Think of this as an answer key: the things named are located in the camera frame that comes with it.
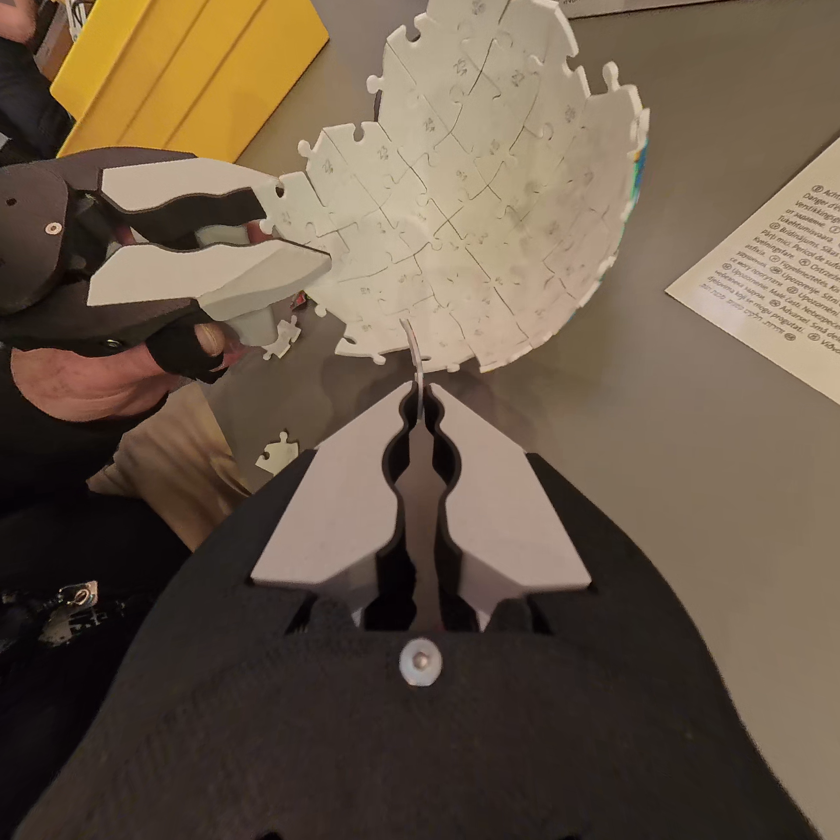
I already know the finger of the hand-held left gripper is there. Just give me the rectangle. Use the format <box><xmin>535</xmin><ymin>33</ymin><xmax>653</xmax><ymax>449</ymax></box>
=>
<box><xmin>87</xmin><ymin>226</ymin><xmax>333</xmax><ymax>349</ymax></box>
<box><xmin>97</xmin><ymin>157</ymin><xmax>287</xmax><ymax>252</ymax></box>

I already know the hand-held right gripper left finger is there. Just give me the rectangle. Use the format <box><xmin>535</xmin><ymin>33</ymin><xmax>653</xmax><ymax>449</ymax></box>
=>
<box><xmin>251</xmin><ymin>382</ymin><xmax>421</xmax><ymax>632</ymax></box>

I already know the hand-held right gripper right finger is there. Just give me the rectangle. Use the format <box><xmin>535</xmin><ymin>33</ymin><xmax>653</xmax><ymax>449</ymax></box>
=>
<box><xmin>423</xmin><ymin>384</ymin><xmax>592</xmax><ymax>632</ymax></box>

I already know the white puzzle piece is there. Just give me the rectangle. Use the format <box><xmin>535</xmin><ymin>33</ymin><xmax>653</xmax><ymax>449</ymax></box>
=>
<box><xmin>255</xmin><ymin>430</ymin><xmax>298</xmax><ymax>476</ymax></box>
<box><xmin>262</xmin><ymin>315</ymin><xmax>303</xmax><ymax>361</ymax></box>
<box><xmin>400</xmin><ymin>318</ymin><xmax>431</xmax><ymax>421</ymax></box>

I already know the partly built puzzle ball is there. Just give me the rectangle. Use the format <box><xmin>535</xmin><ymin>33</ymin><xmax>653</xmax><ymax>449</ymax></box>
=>
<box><xmin>261</xmin><ymin>0</ymin><xmax>652</xmax><ymax>375</ymax></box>

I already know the person's left forearm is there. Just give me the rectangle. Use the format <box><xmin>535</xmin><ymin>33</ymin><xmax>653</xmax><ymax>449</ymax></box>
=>
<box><xmin>0</xmin><ymin>341</ymin><xmax>168</xmax><ymax>509</ymax></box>

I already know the person's left hand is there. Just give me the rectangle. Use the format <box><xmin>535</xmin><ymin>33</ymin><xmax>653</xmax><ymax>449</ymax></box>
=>
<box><xmin>13</xmin><ymin>323</ymin><xmax>255</xmax><ymax>421</ymax></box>

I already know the yellow plastic bin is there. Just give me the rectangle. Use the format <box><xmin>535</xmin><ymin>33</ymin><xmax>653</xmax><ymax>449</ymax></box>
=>
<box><xmin>49</xmin><ymin>0</ymin><xmax>330</xmax><ymax>165</ymax></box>

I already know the person's dark jacket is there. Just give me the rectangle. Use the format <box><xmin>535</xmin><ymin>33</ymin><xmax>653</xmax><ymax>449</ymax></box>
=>
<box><xmin>0</xmin><ymin>486</ymin><xmax>194</xmax><ymax>840</ymax></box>

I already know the white instruction leaflet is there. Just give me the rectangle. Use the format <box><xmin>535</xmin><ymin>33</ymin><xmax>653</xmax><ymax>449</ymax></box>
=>
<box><xmin>665</xmin><ymin>134</ymin><xmax>840</xmax><ymax>406</ymax></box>

